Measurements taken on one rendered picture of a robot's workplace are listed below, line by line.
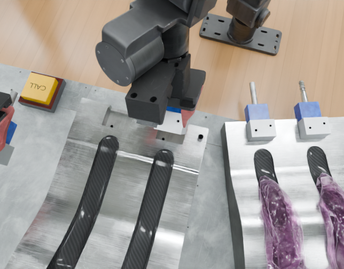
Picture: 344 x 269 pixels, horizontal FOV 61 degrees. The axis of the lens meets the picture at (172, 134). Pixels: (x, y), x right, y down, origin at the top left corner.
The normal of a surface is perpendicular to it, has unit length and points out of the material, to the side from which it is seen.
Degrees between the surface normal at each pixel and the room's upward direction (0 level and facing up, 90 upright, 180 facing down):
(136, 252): 27
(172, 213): 2
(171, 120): 22
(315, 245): 12
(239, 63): 0
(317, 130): 0
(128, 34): 16
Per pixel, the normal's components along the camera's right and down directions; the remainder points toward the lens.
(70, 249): 0.16, -0.69
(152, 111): -0.29, 0.74
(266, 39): 0.01, -0.30
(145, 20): 0.19, -0.49
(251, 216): 0.00, -0.58
